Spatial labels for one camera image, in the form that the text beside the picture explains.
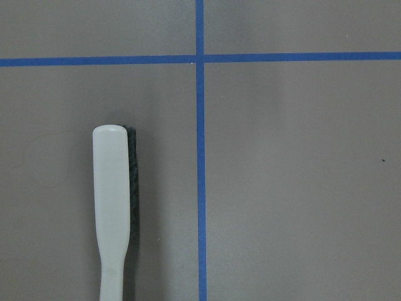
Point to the beige hand brush black bristles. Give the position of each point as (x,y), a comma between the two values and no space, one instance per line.
(115,183)

